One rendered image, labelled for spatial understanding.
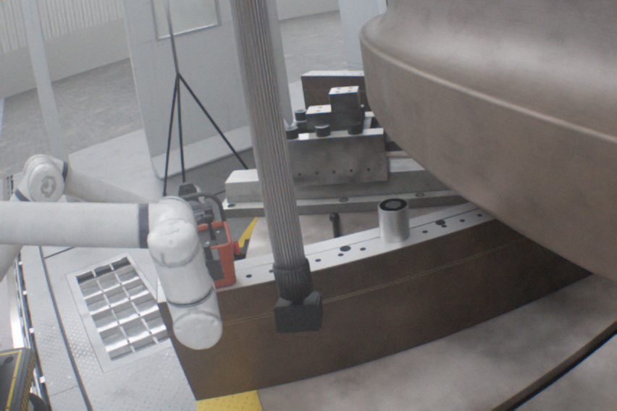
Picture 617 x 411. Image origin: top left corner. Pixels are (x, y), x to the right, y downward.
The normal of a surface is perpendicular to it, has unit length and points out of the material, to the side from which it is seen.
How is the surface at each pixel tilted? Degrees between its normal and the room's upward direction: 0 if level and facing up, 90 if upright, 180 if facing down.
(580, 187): 90
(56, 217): 47
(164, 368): 0
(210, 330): 93
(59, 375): 0
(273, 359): 90
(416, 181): 71
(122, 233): 80
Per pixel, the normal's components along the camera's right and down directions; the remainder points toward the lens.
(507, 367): -0.14, -0.92
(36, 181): 0.60, 0.15
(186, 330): 0.22, 0.36
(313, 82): -0.52, 0.38
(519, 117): -0.92, 0.25
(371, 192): -0.15, 0.39
